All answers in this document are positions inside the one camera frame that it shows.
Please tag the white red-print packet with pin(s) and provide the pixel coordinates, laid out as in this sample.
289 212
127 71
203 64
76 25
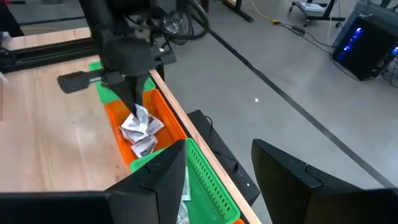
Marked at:
183 214
186 186

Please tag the black table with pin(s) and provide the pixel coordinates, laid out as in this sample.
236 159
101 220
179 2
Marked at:
239 11

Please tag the black floor fan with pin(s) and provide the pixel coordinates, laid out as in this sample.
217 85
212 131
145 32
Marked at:
174 25

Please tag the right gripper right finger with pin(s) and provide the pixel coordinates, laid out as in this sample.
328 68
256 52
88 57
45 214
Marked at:
286 186

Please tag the white wipe packet dark label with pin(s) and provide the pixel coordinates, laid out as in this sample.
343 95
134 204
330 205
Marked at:
144 147
133 137
155 124
140 124

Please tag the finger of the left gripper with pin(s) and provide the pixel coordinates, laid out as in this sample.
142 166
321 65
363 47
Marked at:
126 93
140 90

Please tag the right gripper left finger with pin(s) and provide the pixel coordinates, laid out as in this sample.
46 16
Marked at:
155 189

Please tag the black stand white base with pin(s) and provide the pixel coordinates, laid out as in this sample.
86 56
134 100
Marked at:
312 7

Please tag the green plastic basket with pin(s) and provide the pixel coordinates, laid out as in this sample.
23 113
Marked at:
205 193
105 95

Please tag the black computer tower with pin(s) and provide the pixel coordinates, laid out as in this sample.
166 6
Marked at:
367 53

